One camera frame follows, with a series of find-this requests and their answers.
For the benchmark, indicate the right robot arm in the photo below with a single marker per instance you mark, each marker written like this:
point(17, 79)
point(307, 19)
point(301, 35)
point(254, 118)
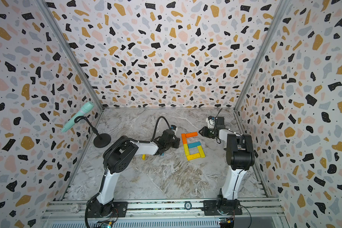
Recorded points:
point(239, 158)

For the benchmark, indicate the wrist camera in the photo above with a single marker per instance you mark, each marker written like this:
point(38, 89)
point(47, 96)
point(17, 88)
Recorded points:
point(210, 121)
point(174, 127)

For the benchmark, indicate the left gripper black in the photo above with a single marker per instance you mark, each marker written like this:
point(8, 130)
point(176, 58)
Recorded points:
point(178, 141)

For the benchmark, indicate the mint green microphone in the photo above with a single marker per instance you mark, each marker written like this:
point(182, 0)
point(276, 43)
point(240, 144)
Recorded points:
point(86, 108)

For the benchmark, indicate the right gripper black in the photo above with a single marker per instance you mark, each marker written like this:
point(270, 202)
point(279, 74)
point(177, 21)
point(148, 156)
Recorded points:
point(205, 132)

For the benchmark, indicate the orange block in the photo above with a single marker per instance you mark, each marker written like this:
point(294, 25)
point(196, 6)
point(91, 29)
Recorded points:
point(190, 135)
point(184, 140)

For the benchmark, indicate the yellow-green block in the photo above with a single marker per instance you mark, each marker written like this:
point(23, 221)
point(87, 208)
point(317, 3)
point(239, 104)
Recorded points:
point(186, 149)

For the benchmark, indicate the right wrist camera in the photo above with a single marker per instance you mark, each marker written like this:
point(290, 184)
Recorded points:
point(210, 121)

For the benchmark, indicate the yellow block front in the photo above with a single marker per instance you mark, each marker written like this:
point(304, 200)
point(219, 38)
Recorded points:
point(193, 156)

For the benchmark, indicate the black microphone stand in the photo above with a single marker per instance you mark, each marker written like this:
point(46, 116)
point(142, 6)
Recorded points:
point(101, 140)

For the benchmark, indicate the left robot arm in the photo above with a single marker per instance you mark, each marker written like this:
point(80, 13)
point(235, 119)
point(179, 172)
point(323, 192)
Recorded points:
point(118, 156)

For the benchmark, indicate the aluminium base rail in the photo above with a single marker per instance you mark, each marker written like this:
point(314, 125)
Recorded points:
point(173, 213)

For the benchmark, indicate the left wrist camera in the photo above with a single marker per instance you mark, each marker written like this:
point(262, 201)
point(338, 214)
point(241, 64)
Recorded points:
point(174, 127)

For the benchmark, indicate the teal block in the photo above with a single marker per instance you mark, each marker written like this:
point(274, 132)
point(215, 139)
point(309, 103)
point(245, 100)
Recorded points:
point(194, 144)

